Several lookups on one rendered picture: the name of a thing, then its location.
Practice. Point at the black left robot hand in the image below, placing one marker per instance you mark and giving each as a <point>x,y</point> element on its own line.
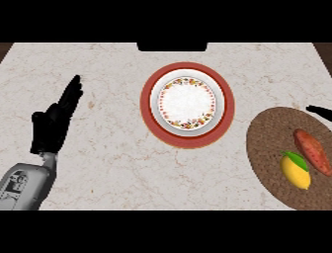
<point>52,122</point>

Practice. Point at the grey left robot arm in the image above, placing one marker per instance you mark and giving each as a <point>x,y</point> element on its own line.
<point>24,186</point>

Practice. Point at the orange sweet potato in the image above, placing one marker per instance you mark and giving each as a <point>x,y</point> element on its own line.
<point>312,151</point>

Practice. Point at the brown woven round placemat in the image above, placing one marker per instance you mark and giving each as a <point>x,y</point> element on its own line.
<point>297,158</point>

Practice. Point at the red round placemat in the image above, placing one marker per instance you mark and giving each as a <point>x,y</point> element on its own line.
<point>188,104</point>

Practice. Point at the white floral rimmed plate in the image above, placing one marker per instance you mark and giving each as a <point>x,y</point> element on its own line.
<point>186,102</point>

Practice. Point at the yellow lemon with green leaf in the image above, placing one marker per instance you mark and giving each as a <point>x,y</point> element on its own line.
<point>296,170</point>

